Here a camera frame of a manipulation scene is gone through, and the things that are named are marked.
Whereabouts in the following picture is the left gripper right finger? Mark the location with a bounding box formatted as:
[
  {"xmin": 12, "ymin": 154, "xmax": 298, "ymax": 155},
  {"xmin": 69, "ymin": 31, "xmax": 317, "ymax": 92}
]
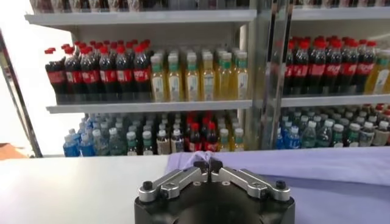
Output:
[{"xmin": 209, "ymin": 159, "xmax": 292, "ymax": 203}]

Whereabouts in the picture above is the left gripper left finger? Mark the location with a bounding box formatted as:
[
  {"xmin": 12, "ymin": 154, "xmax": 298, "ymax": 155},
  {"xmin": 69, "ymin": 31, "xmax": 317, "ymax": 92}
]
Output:
[{"xmin": 138, "ymin": 160, "xmax": 210, "ymax": 204}]

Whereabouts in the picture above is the purple printed T-shirt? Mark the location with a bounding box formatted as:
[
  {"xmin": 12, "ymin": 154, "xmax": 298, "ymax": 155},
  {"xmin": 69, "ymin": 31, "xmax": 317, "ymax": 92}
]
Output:
[{"xmin": 166, "ymin": 147, "xmax": 390, "ymax": 224}]

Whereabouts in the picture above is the yellow juice bottle white cap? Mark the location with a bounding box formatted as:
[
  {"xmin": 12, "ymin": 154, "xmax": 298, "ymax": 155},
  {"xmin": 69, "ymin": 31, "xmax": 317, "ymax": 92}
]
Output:
[
  {"xmin": 218, "ymin": 128, "xmax": 231, "ymax": 152},
  {"xmin": 233, "ymin": 127, "xmax": 245, "ymax": 152},
  {"xmin": 184, "ymin": 54, "xmax": 200, "ymax": 102},
  {"xmin": 151, "ymin": 55, "xmax": 168, "ymax": 103},
  {"xmin": 200, "ymin": 53, "xmax": 216, "ymax": 101},
  {"xmin": 166, "ymin": 54, "xmax": 184, "ymax": 102},
  {"xmin": 365, "ymin": 50, "xmax": 390, "ymax": 95},
  {"xmin": 234, "ymin": 51, "xmax": 249, "ymax": 100},
  {"xmin": 218, "ymin": 52, "xmax": 234, "ymax": 100}
]

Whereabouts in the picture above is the cola bottle red cap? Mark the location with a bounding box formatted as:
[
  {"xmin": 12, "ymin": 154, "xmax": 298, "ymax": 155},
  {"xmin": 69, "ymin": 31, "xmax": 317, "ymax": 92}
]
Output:
[
  {"xmin": 341, "ymin": 39, "xmax": 358, "ymax": 94},
  {"xmin": 188, "ymin": 123, "xmax": 202, "ymax": 152},
  {"xmin": 292, "ymin": 41, "xmax": 310, "ymax": 95},
  {"xmin": 282, "ymin": 41, "xmax": 296, "ymax": 96},
  {"xmin": 80, "ymin": 47, "xmax": 101, "ymax": 102},
  {"xmin": 115, "ymin": 45, "xmax": 135, "ymax": 101},
  {"xmin": 309, "ymin": 39, "xmax": 327, "ymax": 94},
  {"xmin": 99, "ymin": 46, "xmax": 118, "ymax": 101},
  {"xmin": 44, "ymin": 47, "xmax": 68, "ymax": 104},
  {"xmin": 133, "ymin": 45, "xmax": 152, "ymax": 101},
  {"xmin": 325, "ymin": 39, "xmax": 342, "ymax": 94},
  {"xmin": 204, "ymin": 122, "xmax": 219, "ymax": 152},
  {"xmin": 63, "ymin": 47, "xmax": 85, "ymax": 103},
  {"xmin": 356, "ymin": 41, "xmax": 376, "ymax": 94}
]

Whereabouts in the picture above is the dark bottle white cap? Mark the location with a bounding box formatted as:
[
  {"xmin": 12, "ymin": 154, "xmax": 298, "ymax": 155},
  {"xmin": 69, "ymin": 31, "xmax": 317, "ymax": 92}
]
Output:
[
  {"xmin": 126, "ymin": 131, "xmax": 140, "ymax": 156},
  {"xmin": 346, "ymin": 123, "xmax": 362, "ymax": 148},
  {"xmin": 141, "ymin": 130, "xmax": 155, "ymax": 156},
  {"xmin": 359, "ymin": 121, "xmax": 375, "ymax": 147},
  {"xmin": 374, "ymin": 121, "xmax": 390, "ymax": 147},
  {"xmin": 331, "ymin": 124, "xmax": 346, "ymax": 149}
]

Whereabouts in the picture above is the blue water bottle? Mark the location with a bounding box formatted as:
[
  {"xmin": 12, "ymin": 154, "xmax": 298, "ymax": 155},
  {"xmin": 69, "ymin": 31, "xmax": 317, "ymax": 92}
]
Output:
[
  {"xmin": 63, "ymin": 133, "xmax": 80, "ymax": 158},
  {"xmin": 79, "ymin": 132, "xmax": 96, "ymax": 158},
  {"xmin": 286, "ymin": 126, "xmax": 302, "ymax": 149},
  {"xmin": 275, "ymin": 127, "xmax": 286, "ymax": 150}
]

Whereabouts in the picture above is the clear green water bottle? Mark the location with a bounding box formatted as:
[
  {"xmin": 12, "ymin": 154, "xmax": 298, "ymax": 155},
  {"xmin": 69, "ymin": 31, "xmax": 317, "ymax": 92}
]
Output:
[
  {"xmin": 316, "ymin": 120, "xmax": 333, "ymax": 149},
  {"xmin": 301, "ymin": 121, "xmax": 317, "ymax": 149},
  {"xmin": 108, "ymin": 127, "xmax": 124, "ymax": 156},
  {"xmin": 93, "ymin": 129, "xmax": 109, "ymax": 156}
]

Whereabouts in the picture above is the grey metal shelf rack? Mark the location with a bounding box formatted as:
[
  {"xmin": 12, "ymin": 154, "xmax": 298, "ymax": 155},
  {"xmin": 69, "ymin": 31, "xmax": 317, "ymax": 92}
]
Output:
[
  {"xmin": 258, "ymin": 0, "xmax": 390, "ymax": 150},
  {"xmin": 24, "ymin": 0, "xmax": 260, "ymax": 158}
]

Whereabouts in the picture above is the thin black slanted pole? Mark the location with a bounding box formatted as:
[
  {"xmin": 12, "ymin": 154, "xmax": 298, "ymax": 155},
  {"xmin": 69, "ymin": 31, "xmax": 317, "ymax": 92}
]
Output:
[{"xmin": 0, "ymin": 29, "xmax": 43, "ymax": 158}]

